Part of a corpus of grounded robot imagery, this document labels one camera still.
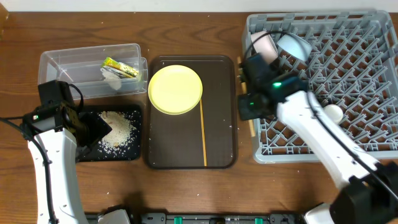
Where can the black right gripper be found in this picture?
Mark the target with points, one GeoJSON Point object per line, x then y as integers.
{"type": "Point", "coordinates": [259, 66]}

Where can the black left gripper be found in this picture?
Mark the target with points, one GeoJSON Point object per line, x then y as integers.
{"type": "Point", "coordinates": [99, 128]}

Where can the wooden chopstick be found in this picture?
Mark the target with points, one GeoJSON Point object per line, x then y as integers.
{"type": "Point", "coordinates": [244, 90]}
{"type": "Point", "coordinates": [203, 134]}

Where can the light blue bowl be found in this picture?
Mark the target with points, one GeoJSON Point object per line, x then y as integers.
{"type": "Point", "coordinates": [296, 46]}

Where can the white tissue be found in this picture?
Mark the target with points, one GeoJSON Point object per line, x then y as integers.
{"type": "Point", "coordinates": [111, 79]}

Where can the green snack wrapper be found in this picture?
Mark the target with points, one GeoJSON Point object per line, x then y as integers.
{"type": "Point", "coordinates": [119, 68]}

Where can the yellow plate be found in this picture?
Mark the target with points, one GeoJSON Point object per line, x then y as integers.
{"type": "Point", "coordinates": [175, 89]}

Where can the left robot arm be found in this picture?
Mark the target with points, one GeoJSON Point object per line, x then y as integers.
{"type": "Point", "coordinates": [54, 131]}

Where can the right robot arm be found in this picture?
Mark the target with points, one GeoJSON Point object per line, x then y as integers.
{"type": "Point", "coordinates": [368, 189]}

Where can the grey dishwasher rack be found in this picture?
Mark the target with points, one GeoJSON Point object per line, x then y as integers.
{"type": "Point", "coordinates": [353, 64]}

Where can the pile of rice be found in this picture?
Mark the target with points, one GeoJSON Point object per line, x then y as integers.
{"type": "Point", "coordinates": [120, 136]}

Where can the black tray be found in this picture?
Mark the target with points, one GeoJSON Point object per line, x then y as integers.
{"type": "Point", "coordinates": [131, 112]}

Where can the clear plastic bin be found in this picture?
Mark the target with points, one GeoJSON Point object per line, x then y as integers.
{"type": "Point", "coordinates": [82, 67]}

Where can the dark brown serving tray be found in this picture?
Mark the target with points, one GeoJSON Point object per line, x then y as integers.
{"type": "Point", "coordinates": [174, 141]}

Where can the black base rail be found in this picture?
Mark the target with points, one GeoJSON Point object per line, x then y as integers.
{"type": "Point", "coordinates": [175, 218]}

